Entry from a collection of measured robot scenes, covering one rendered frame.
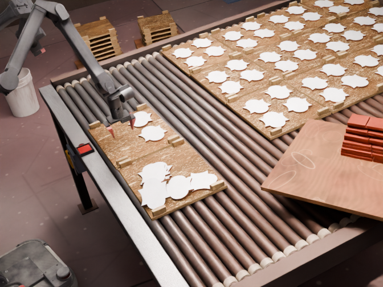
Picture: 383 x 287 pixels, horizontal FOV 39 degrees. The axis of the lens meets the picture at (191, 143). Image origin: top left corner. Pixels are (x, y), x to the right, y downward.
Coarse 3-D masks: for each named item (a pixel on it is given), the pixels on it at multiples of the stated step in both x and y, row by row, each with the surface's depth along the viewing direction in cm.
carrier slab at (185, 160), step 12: (156, 156) 249; (168, 156) 247; (180, 156) 246; (192, 156) 245; (120, 168) 245; (132, 168) 244; (180, 168) 238; (192, 168) 237; (204, 168) 236; (132, 180) 236; (192, 192) 223; (204, 192) 222; (216, 192) 223; (168, 204) 219; (180, 204) 218; (156, 216) 215
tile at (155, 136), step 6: (150, 126) 269; (156, 126) 268; (144, 132) 265; (150, 132) 264; (156, 132) 264; (162, 132) 263; (144, 138) 261; (150, 138) 260; (156, 138) 259; (162, 138) 259
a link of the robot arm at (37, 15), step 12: (36, 0) 226; (36, 12) 226; (48, 12) 234; (36, 24) 226; (24, 36) 223; (24, 48) 223; (12, 60) 220; (24, 60) 223; (12, 72) 217; (0, 84) 215; (12, 84) 217
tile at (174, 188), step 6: (174, 180) 229; (180, 180) 228; (186, 180) 227; (168, 186) 227; (174, 186) 226; (180, 186) 225; (186, 186) 224; (168, 192) 224; (174, 192) 223; (180, 192) 222; (186, 192) 221; (174, 198) 220; (180, 198) 219
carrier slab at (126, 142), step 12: (156, 120) 275; (96, 132) 274; (108, 132) 272; (120, 132) 270; (132, 132) 269; (168, 132) 264; (108, 144) 263; (120, 144) 262; (132, 144) 260; (144, 144) 258; (156, 144) 257; (168, 144) 255; (108, 156) 255; (120, 156) 253; (132, 156) 252; (144, 156) 251
